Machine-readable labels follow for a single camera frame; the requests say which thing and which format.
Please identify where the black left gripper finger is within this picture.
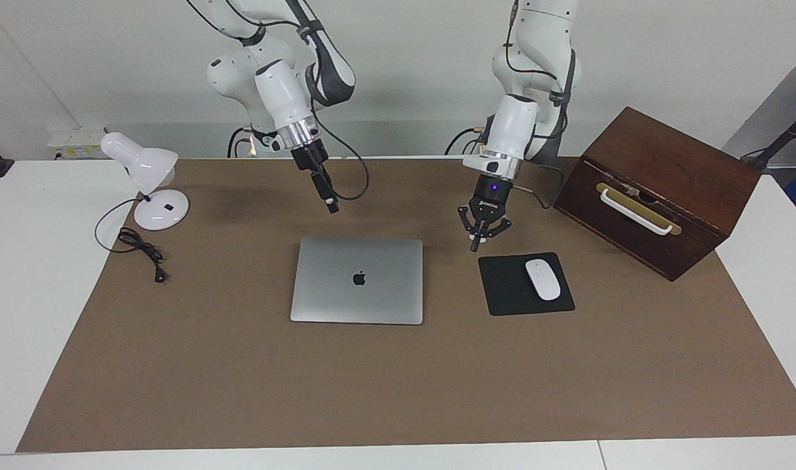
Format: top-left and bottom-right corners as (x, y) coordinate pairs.
(479, 215), (513, 246)
(458, 206), (485, 253)

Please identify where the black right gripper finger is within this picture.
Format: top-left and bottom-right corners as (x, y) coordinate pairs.
(310, 168), (340, 215)

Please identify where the silver laptop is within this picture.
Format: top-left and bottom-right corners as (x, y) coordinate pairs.
(290, 237), (424, 326)

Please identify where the black mouse pad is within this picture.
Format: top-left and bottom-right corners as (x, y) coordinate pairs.
(478, 252), (576, 317)

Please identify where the white computer mouse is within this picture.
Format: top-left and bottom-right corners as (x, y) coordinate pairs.
(525, 258), (562, 302)

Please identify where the white desk lamp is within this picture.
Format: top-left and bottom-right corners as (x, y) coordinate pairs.
(101, 132), (191, 231)

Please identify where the brown table mat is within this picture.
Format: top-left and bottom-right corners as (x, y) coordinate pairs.
(16, 157), (796, 453)

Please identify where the dark wooden box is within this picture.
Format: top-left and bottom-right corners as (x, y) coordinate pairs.
(553, 106), (762, 282)

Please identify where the black tripod stand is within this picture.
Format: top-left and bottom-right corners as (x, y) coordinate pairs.
(740, 103), (796, 172)

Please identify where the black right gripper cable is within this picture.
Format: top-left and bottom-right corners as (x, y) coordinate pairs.
(310, 98), (370, 202)

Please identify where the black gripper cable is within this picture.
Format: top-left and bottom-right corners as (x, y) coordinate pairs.
(310, 98), (370, 202)
(510, 166), (566, 211)

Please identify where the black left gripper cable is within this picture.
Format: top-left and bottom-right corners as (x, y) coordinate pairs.
(510, 166), (566, 211)

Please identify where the black arm base cable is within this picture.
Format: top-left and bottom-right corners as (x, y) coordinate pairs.
(445, 127), (486, 156)
(227, 127), (258, 159)

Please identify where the white box handle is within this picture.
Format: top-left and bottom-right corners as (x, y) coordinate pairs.
(599, 188), (674, 236)

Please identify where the brass handle plate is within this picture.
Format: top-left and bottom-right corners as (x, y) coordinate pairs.
(596, 182), (682, 236)

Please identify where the black lamp power cable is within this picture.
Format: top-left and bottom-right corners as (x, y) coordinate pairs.
(95, 196), (168, 283)

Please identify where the white wall power strip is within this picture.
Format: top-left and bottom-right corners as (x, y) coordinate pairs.
(48, 127), (106, 161)

